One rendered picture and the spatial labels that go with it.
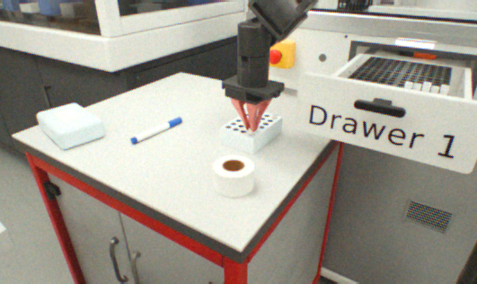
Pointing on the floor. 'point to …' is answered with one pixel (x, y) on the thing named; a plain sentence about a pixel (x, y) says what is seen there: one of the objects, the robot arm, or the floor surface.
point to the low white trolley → (185, 193)
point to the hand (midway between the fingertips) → (251, 126)
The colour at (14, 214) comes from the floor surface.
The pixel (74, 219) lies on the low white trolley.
